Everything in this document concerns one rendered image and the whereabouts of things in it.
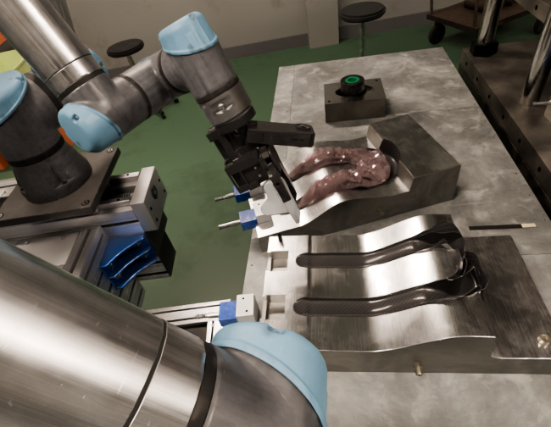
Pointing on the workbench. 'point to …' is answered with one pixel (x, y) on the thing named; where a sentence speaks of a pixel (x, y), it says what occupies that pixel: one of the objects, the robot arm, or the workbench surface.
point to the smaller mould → (363, 106)
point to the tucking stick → (502, 226)
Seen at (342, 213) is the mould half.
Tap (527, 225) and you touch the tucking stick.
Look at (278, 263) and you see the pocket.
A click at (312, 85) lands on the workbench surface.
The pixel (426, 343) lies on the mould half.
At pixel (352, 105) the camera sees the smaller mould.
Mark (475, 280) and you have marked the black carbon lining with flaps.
